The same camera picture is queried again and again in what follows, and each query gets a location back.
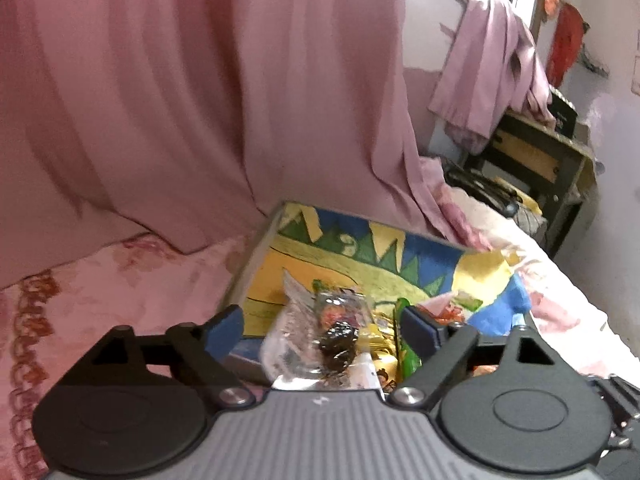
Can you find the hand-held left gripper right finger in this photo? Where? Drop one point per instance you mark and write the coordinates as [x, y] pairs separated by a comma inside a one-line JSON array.
[[417, 332]]

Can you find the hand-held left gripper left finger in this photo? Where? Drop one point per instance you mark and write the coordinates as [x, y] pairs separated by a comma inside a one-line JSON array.
[[225, 330]]

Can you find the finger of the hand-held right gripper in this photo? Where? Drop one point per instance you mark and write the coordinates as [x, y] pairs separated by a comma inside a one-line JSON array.
[[620, 410]]

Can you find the green stick snack packet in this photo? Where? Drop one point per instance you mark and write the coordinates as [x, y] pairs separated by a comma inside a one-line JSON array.
[[409, 362]]

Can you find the rice cracker packet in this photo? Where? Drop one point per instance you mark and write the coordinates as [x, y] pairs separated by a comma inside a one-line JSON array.
[[452, 310]]

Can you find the white pink small packet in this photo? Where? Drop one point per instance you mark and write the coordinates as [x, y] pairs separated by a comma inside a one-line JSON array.
[[362, 367]]

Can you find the clear plastic snack packet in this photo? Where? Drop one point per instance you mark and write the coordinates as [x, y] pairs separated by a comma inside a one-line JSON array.
[[300, 340]]

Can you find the painted cardboard box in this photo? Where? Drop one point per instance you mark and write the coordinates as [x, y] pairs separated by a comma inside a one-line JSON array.
[[320, 260]]

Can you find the gold foil snack packet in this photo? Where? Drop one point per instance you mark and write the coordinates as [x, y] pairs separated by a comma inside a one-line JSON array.
[[382, 342]]

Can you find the black bag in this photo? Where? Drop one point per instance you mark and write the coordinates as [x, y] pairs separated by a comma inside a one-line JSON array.
[[475, 185]]

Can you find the yellow cloth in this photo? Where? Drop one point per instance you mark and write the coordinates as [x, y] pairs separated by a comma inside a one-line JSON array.
[[522, 200]]

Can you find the wooden desk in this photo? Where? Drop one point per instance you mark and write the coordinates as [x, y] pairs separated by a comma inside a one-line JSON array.
[[535, 160]]

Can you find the pink curtain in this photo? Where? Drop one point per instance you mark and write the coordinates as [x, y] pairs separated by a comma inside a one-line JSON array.
[[200, 85]]

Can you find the black box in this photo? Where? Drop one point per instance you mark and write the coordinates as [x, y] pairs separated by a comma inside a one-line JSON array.
[[562, 112]]

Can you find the hanging pink cloth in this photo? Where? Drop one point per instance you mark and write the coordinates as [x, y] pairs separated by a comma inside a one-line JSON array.
[[490, 70]]

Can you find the red hanging cloth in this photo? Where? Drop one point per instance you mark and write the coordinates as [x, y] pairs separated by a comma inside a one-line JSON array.
[[567, 40]]

